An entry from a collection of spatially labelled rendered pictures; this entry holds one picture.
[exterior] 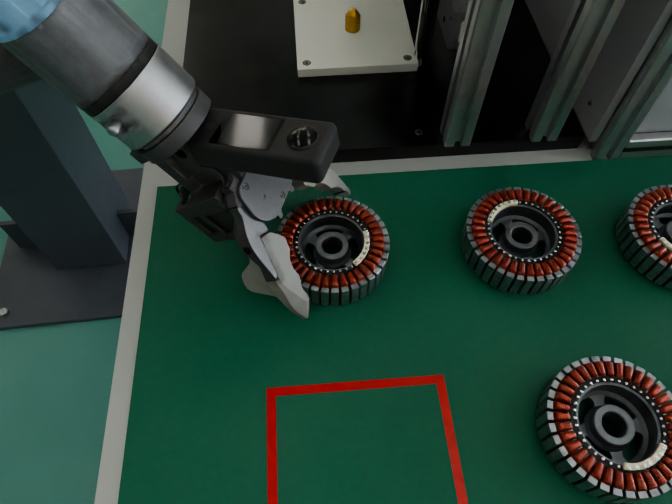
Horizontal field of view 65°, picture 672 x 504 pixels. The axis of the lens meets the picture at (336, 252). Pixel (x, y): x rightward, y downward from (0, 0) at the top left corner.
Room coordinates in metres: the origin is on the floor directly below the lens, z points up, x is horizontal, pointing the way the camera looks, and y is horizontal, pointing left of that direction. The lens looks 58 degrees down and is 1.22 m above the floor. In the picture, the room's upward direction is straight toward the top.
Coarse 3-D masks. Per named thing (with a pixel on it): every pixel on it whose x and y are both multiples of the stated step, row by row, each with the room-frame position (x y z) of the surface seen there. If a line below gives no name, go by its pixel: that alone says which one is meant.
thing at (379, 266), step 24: (288, 216) 0.31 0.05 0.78; (312, 216) 0.31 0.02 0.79; (336, 216) 0.31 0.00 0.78; (360, 216) 0.31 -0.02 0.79; (288, 240) 0.28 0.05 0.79; (312, 240) 0.30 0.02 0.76; (336, 240) 0.29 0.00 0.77; (360, 240) 0.29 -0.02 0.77; (384, 240) 0.28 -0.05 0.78; (312, 264) 0.26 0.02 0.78; (336, 264) 0.27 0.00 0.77; (360, 264) 0.26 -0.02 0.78; (384, 264) 0.26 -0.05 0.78; (312, 288) 0.23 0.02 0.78; (336, 288) 0.23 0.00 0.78; (360, 288) 0.23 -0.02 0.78
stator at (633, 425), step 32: (576, 384) 0.14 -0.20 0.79; (608, 384) 0.14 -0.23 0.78; (640, 384) 0.14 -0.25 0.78; (544, 416) 0.12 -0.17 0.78; (576, 416) 0.11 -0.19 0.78; (608, 416) 0.12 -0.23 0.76; (640, 416) 0.12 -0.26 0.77; (544, 448) 0.09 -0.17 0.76; (576, 448) 0.09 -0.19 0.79; (608, 448) 0.09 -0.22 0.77; (640, 448) 0.09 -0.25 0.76; (576, 480) 0.07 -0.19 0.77; (608, 480) 0.06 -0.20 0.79; (640, 480) 0.06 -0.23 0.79
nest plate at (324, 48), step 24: (312, 0) 0.68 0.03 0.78; (336, 0) 0.68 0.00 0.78; (360, 0) 0.68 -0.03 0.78; (384, 0) 0.68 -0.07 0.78; (312, 24) 0.62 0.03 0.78; (336, 24) 0.62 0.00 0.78; (360, 24) 0.62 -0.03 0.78; (384, 24) 0.62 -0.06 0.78; (408, 24) 0.62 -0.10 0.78; (312, 48) 0.57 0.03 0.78; (336, 48) 0.57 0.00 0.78; (360, 48) 0.57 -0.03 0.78; (384, 48) 0.57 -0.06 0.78; (408, 48) 0.57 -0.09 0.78; (312, 72) 0.53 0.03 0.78; (336, 72) 0.54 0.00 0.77; (360, 72) 0.54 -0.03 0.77; (384, 72) 0.54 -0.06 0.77
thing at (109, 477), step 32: (384, 160) 0.42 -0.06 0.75; (416, 160) 0.42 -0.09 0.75; (448, 160) 0.42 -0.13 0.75; (480, 160) 0.42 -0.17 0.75; (512, 160) 0.42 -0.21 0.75; (544, 160) 0.42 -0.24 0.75; (576, 160) 0.42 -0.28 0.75; (128, 288) 0.25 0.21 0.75; (128, 320) 0.21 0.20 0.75; (128, 352) 0.18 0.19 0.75; (128, 384) 0.15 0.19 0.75; (128, 416) 0.12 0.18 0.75
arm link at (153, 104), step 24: (144, 72) 0.31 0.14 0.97; (168, 72) 0.32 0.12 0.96; (120, 96) 0.29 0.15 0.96; (144, 96) 0.29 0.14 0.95; (168, 96) 0.30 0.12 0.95; (192, 96) 0.32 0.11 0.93; (96, 120) 0.29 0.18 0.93; (120, 120) 0.29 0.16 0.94; (144, 120) 0.29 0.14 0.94; (168, 120) 0.29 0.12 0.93; (144, 144) 0.28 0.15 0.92
